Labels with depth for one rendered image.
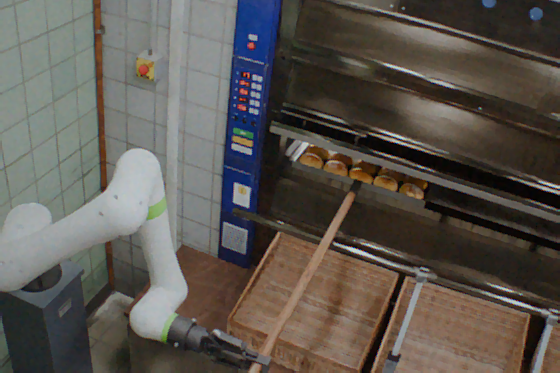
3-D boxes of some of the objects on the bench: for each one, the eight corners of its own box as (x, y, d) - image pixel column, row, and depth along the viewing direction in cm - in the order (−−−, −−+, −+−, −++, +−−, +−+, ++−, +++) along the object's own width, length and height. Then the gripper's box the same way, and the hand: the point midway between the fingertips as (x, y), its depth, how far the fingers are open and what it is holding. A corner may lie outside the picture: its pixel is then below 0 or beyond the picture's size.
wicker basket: (391, 318, 278) (405, 273, 263) (510, 356, 267) (532, 312, 252) (360, 398, 239) (374, 353, 224) (498, 445, 227) (523, 402, 212)
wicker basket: (272, 275, 291) (277, 228, 276) (387, 317, 278) (401, 272, 263) (223, 344, 252) (226, 297, 237) (352, 395, 239) (366, 351, 224)
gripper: (198, 309, 174) (276, 339, 169) (197, 346, 182) (271, 374, 178) (186, 326, 168) (266, 358, 163) (185, 363, 176) (261, 393, 172)
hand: (257, 362), depth 171 cm, fingers closed on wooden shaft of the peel, 3 cm apart
